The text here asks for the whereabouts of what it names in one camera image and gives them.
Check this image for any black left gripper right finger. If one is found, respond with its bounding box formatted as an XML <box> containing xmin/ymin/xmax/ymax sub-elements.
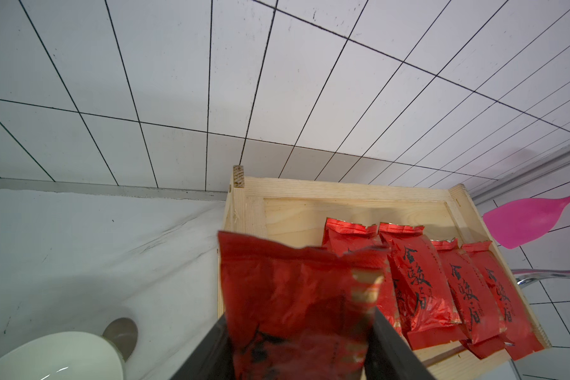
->
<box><xmin>364</xmin><ymin>308</ymin><xmax>435</xmax><ymax>380</ymax></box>

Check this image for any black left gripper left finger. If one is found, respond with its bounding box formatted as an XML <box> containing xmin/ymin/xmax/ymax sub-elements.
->
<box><xmin>170</xmin><ymin>314</ymin><xmax>235</xmax><ymax>380</ymax></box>

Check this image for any red tea bag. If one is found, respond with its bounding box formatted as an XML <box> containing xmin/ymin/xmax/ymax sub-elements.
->
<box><xmin>462</xmin><ymin>241</ymin><xmax>545</xmax><ymax>360</ymax></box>
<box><xmin>321</xmin><ymin>218</ymin><xmax>403</xmax><ymax>337</ymax></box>
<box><xmin>432</xmin><ymin>239</ymin><xmax>506</xmax><ymax>359</ymax></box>
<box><xmin>218</xmin><ymin>231</ymin><xmax>388</xmax><ymax>379</ymax></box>
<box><xmin>379</xmin><ymin>223</ymin><xmax>466</xmax><ymax>350</ymax></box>

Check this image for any wooden two-tier shelf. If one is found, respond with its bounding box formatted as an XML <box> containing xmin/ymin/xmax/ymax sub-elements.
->
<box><xmin>224</xmin><ymin>166</ymin><xmax>549</xmax><ymax>379</ymax></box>

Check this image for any white ceramic bowl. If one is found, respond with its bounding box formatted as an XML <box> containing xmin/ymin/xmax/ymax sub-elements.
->
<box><xmin>0</xmin><ymin>332</ymin><xmax>125</xmax><ymax>380</ymax></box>

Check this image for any pink spatula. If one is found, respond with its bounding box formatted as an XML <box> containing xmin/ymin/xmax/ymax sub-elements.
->
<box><xmin>482</xmin><ymin>165</ymin><xmax>570</xmax><ymax>250</ymax></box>

